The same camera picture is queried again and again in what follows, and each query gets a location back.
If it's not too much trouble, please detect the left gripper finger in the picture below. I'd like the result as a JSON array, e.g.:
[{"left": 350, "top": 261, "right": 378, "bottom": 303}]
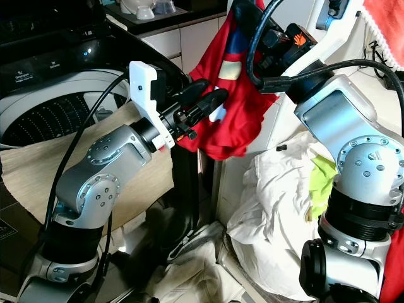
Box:
[
  {"left": 173, "top": 79, "right": 208, "bottom": 105},
  {"left": 186, "top": 88, "right": 230, "bottom": 122}
]

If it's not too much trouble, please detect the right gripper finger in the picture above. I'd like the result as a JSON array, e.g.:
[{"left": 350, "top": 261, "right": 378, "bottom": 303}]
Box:
[{"left": 233, "top": 0, "right": 282, "bottom": 49}]

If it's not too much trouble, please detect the red printed garment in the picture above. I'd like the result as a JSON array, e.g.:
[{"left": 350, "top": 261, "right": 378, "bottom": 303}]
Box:
[{"left": 175, "top": 0, "right": 280, "bottom": 161}]

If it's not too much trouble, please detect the black top-load washing machine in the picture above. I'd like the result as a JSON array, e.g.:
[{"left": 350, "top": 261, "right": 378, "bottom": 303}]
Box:
[{"left": 0, "top": 0, "right": 191, "bottom": 278}]

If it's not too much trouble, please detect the cream cabinet with dark counter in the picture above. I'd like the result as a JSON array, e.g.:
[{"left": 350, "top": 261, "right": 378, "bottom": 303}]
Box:
[{"left": 104, "top": 0, "right": 235, "bottom": 71}]

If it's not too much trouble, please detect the clear glass cup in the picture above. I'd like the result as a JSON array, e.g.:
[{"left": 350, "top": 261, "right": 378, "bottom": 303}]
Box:
[{"left": 155, "top": 0, "right": 178, "bottom": 15}]

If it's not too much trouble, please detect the red cloth with white trim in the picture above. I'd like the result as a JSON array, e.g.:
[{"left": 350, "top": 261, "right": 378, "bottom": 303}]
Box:
[{"left": 362, "top": 0, "right": 404, "bottom": 71}]

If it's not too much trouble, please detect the grey perforated washer drum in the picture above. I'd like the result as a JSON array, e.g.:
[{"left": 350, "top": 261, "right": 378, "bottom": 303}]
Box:
[{"left": 0, "top": 68, "right": 141, "bottom": 150}]

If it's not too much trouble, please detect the white crumpled laundry pile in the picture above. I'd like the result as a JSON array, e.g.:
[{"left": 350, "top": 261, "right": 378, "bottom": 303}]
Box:
[{"left": 226, "top": 129, "right": 343, "bottom": 302}]

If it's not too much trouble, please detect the lime green cloth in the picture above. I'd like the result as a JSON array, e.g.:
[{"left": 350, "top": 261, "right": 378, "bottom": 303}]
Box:
[{"left": 306, "top": 154, "right": 339, "bottom": 223}]

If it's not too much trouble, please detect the beige woven cloth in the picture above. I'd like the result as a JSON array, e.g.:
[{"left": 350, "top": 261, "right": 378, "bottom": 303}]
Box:
[{"left": 0, "top": 101, "right": 175, "bottom": 248}]

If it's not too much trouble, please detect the white cloth on floor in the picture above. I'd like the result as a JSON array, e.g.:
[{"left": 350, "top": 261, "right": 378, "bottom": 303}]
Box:
[{"left": 144, "top": 221, "right": 248, "bottom": 303}]

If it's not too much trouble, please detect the black washer label sticker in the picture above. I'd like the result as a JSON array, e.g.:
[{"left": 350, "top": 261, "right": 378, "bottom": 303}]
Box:
[{"left": 0, "top": 221, "right": 19, "bottom": 240}]

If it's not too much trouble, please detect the plain red fabric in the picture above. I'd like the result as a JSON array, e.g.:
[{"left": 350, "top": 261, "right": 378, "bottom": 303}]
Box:
[{"left": 379, "top": 243, "right": 404, "bottom": 303}]

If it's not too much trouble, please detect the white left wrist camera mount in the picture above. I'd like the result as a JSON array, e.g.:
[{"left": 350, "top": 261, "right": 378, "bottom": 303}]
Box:
[{"left": 129, "top": 61, "right": 169, "bottom": 151}]

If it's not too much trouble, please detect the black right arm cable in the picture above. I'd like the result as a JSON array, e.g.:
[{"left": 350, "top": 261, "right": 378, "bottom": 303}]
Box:
[{"left": 248, "top": 0, "right": 404, "bottom": 122}]

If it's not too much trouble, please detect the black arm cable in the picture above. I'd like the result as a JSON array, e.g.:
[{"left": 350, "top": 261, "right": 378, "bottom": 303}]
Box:
[
  {"left": 248, "top": 0, "right": 404, "bottom": 122},
  {"left": 18, "top": 71, "right": 133, "bottom": 297}
]

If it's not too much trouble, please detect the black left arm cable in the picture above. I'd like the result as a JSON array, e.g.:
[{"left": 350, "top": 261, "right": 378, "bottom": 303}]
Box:
[{"left": 18, "top": 71, "right": 133, "bottom": 297}]

